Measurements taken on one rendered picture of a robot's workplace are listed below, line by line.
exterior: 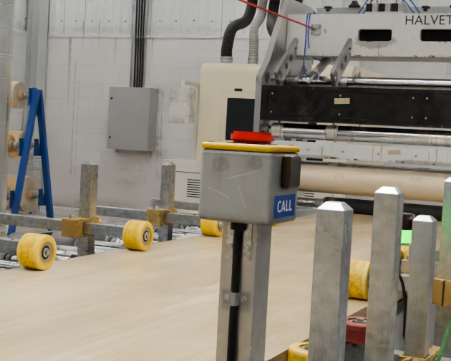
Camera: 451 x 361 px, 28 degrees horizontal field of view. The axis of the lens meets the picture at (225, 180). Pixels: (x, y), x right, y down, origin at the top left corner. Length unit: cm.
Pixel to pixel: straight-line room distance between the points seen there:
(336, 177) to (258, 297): 320
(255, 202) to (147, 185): 1090
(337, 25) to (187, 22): 728
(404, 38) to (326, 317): 324
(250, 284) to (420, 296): 77
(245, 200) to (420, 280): 80
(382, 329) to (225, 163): 58
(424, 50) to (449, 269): 250
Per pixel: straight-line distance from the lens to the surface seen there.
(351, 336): 162
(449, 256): 179
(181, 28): 1155
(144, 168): 1168
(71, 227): 250
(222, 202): 80
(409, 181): 392
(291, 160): 79
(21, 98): 852
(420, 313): 156
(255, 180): 78
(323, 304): 107
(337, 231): 105
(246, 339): 82
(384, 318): 131
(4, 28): 535
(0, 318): 156
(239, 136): 81
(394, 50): 424
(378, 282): 131
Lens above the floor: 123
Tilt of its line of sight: 3 degrees down
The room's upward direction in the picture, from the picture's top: 3 degrees clockwise
